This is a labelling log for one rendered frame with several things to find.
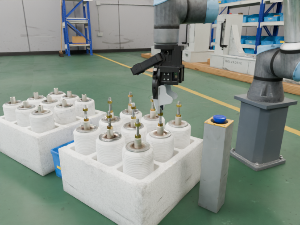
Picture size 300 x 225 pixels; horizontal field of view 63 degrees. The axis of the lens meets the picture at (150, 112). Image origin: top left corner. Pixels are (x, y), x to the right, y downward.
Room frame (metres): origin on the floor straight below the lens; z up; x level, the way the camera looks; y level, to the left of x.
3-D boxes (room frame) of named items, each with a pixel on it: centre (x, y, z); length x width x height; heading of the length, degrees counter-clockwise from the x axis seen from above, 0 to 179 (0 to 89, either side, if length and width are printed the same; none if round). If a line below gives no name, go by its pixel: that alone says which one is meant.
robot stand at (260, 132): (1.05, -0.51, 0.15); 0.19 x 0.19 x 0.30; 24
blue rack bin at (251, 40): (6.54, -2.78, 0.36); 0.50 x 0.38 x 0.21; 114
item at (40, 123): (0.99, 0.47, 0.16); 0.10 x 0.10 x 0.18
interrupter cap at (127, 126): (0.83, 0.06, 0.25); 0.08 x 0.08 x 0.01
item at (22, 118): (1.06, 0.56, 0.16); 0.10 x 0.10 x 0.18
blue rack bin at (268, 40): (6.08, -2.99, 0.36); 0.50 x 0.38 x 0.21; 114
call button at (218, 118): (0.71, -0.22, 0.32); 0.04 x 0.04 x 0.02
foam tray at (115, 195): (0.83, 0.06, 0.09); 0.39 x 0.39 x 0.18; 53
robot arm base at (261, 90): (1.05, -0.51, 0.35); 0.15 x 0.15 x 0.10
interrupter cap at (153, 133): (0.76, -0.03, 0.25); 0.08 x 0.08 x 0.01
